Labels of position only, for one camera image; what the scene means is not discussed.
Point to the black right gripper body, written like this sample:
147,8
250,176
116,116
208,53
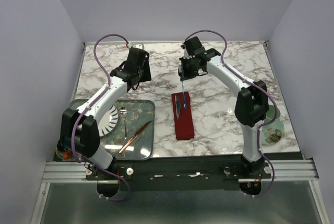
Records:
188,69

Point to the rose gold knife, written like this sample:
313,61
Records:
135,135

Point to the silver spoon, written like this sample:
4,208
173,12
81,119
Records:
123,112

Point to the dark red cloth napkin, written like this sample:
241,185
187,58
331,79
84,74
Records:
184,127

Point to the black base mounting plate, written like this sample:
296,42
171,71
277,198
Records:
214,183

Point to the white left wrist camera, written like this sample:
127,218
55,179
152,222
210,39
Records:
138,46

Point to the light green plate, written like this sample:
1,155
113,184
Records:
272,133

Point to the blue handled fork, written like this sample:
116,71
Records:
183,91

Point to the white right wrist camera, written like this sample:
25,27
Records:
188,51

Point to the teal floral serving tray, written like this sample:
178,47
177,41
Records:
127,129

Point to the aluminium frame rail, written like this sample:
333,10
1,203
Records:
279,170

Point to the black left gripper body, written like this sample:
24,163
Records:
144,72

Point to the light green cup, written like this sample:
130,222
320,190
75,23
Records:
271,113

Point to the silver table knife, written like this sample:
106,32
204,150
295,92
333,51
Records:
178,107

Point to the blue striped white plate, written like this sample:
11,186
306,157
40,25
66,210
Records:
108,121

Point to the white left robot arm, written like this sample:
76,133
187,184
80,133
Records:
79,127

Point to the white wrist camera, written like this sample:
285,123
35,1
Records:
188,51
138,46

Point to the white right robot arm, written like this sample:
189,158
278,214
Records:
251,99

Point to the black and orange cup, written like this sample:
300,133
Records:
64,155

